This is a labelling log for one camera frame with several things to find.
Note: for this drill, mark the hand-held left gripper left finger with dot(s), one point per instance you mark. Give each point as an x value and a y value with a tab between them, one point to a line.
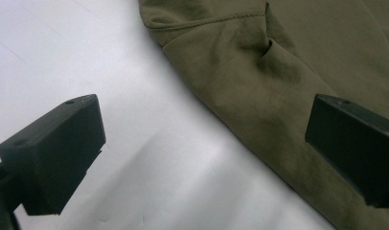
55	153

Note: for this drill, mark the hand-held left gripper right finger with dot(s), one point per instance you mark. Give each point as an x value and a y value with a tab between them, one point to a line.
358	150

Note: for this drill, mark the olive green shorts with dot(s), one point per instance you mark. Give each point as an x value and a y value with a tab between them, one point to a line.
279	64

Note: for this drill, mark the white table board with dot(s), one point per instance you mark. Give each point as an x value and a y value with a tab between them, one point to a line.
87	48

